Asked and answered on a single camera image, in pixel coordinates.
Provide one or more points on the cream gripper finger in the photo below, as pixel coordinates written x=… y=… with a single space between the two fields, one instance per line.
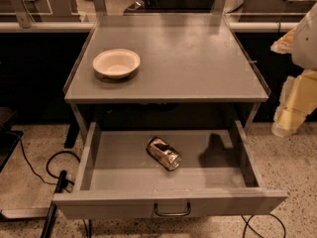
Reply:
x=284 y=45
x=298 y=99

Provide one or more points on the orange soda can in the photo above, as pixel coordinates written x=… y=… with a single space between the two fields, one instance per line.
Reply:
x=164 y=153

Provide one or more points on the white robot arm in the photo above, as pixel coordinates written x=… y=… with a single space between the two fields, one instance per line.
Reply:
x=304 y=52

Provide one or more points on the grey counter cabinet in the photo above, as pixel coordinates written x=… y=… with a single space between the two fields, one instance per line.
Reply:
x=184 y=58

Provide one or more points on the grey open drawer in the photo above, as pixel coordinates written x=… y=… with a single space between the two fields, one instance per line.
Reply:
x=218 y=175

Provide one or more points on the white paper bowl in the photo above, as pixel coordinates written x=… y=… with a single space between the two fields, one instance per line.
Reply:
x=116 y=64

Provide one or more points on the black stand pole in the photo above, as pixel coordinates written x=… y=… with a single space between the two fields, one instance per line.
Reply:
x=48 y=226

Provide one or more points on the white horizontal rail pipe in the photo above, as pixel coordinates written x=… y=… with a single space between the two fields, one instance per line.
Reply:
x=71 y=27

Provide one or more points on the black metal drawer handle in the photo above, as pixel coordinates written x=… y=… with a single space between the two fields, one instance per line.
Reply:
x=168 y=211

